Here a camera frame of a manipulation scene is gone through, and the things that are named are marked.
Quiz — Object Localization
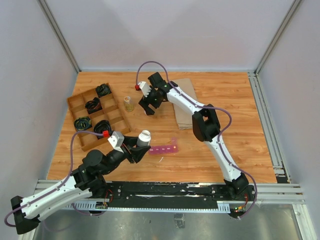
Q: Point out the aluminium frame post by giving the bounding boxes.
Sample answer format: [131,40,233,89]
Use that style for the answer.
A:
[37,0,81,74]
[254,0,304,75]

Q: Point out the wooden compartment tray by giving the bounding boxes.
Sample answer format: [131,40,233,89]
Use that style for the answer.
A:
[66,83,131,151]

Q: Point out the clear bottle yellow capsules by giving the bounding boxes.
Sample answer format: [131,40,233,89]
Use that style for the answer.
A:
[123,96,134,112]

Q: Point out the white capped pill bottle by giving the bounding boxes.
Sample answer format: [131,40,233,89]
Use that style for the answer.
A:
[136,130,151,147]

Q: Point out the pink weekly pill organizer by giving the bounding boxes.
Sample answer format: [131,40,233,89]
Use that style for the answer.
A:
[148,137,179,155]

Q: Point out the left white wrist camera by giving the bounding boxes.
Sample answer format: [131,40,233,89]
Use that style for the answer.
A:
[102,131,125,153]

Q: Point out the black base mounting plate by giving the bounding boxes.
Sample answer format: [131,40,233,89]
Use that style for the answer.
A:
[101,181,255,203]

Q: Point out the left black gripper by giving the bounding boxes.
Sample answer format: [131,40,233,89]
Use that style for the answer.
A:
[100,135,151,175]

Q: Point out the black green coiled cable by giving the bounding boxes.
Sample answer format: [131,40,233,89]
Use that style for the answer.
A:
[73,116,92,133]

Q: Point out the black coiled cable bottom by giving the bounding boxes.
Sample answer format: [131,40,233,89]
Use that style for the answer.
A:
[93,119,112,133]

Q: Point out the black coiled cable middle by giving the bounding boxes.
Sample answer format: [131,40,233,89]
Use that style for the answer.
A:
[84,97,103,113]

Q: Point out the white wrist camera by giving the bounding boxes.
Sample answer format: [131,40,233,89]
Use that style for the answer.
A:
[102,131,125,153]
[135,81,152,98]

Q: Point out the right aluminium frame post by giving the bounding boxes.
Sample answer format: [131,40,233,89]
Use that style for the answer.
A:
[254,0,304,75]

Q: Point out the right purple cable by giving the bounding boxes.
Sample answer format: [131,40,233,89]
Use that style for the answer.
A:
[135,60,258,221]

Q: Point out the grey slotted cable duct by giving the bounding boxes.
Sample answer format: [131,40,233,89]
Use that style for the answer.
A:
[65,197,231,214]

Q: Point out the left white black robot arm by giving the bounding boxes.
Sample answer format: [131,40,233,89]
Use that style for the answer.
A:
[10,131,151,235]

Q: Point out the left aluminium frame post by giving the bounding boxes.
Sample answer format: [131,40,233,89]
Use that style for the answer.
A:
[37,0,81,74]

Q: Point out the black coiled cable top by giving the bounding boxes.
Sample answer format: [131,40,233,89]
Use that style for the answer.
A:
[96,84,112,98]

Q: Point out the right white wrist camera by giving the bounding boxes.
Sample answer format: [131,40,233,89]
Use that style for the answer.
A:
[135,81,152,98]

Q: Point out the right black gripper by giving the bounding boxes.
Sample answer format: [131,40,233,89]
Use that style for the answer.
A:
[138,86,163,116]

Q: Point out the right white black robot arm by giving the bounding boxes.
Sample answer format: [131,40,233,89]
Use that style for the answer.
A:
[135,72,249,200]

